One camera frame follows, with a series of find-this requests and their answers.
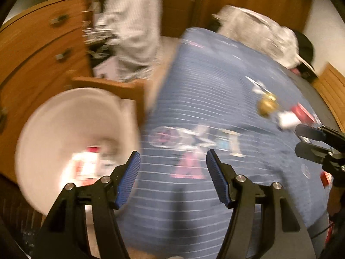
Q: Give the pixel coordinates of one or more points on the grey hanging clothing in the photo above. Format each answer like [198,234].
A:
[132,27]

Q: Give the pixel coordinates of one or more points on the white crumpled cloth pile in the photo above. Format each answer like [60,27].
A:
[258,35]

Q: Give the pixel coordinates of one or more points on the dark grey mattress cover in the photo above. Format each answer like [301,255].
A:
[318,97]

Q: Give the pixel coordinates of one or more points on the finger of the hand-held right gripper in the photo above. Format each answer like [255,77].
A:
[310,152]
[312,132]

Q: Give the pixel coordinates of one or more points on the wooden headboard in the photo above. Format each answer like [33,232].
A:
[333,91]

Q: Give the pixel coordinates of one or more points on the red carton box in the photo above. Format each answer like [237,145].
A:
[306,113]

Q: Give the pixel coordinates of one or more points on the wooden dresser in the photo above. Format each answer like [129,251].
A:
[35,59]

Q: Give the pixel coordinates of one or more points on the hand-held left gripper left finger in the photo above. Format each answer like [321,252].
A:
[129,178]

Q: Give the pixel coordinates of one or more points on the yellow snack item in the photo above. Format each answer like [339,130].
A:
[266,105]

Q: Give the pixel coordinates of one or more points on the blue star printed bedsheet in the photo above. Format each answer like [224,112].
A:
[215,86]

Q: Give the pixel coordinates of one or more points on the white trash bin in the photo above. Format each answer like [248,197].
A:
[67,118]

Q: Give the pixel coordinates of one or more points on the black clothing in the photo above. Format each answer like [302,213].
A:
[306,51]

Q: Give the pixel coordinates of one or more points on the crushed pink paper cup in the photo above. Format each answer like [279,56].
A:
[86,164]

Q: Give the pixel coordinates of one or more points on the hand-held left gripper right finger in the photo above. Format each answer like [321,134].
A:
[217,178]

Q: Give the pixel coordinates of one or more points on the white plastic wrapper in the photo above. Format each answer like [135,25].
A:
[287,120]

